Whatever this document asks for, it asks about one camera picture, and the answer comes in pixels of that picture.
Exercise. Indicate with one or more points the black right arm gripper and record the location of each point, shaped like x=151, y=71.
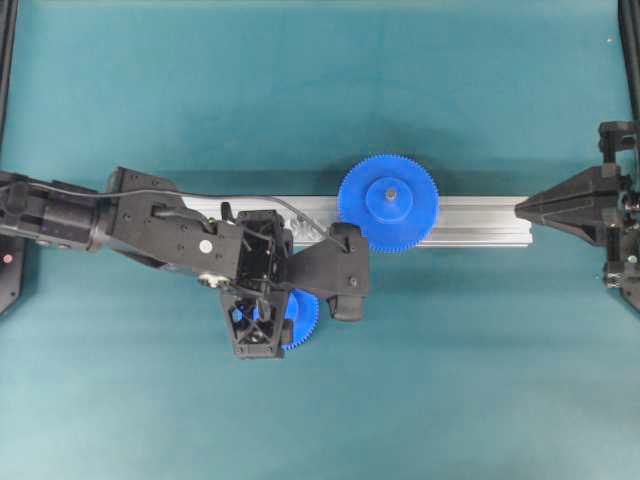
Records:
x=618, y=177

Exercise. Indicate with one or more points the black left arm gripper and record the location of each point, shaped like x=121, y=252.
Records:
x=251, y=246

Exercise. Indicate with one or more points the small blue plastic gear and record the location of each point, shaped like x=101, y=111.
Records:
x=303, y=312

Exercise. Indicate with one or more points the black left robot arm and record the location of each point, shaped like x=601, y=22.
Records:
x=145, y=218

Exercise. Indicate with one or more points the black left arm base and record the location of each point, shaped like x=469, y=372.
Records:
x=11, y=274

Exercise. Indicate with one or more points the large blue plastic gear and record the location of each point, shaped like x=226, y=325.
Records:
x=390, y=227

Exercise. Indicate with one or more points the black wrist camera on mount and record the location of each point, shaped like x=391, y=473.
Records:
x=336, y=270

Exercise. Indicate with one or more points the aluminium extrusion rail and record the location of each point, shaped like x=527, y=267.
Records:
x=463, y=221

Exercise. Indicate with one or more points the black right frame post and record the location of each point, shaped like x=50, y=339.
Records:
x=628, y=21

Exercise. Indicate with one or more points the black frame post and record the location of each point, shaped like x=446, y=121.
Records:
x=9, y=14
x=628, y=21

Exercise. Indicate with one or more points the black left frame post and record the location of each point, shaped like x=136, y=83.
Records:
x=9, y=14

